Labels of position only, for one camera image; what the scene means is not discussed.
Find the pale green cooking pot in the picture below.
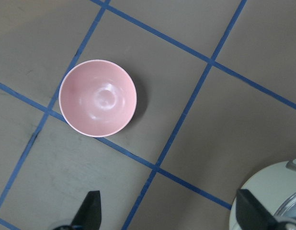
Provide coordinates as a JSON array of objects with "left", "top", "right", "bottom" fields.
[{"left": 229, "top": 159, "right": 296, "bottom": 230}]

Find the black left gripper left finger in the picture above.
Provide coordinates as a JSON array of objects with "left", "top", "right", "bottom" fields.
[{"left": 52, "top": 191, "right": 102, "bottom": 230}]

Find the pink bowl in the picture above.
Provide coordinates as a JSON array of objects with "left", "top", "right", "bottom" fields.
[{"left": 58, "top": 59, "right": 137, "bottom": 138}]

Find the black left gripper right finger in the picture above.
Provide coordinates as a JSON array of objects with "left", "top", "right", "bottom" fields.
[{"left": 236, "top": 189, "right": 296, "bottom": 230}]

